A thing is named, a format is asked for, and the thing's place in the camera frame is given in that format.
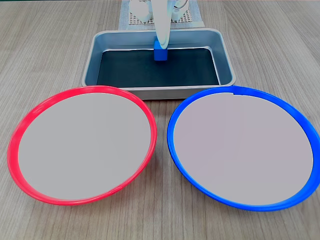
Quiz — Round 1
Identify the blue rimmed dish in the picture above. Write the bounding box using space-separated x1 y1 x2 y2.
166 85 320 212

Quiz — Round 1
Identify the black tray liner mat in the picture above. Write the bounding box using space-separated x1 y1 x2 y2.
96 47 221 88

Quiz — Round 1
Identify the blue cube block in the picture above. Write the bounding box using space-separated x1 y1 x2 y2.
153 39 168 62

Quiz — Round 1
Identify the silver metal tray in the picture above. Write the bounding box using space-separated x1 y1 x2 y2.
81 28 237 100

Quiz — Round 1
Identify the red rimmed dish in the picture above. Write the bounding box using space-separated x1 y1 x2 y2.
6 85 158 207

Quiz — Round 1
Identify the white mesh mat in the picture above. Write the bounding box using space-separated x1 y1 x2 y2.
128 9 195 26

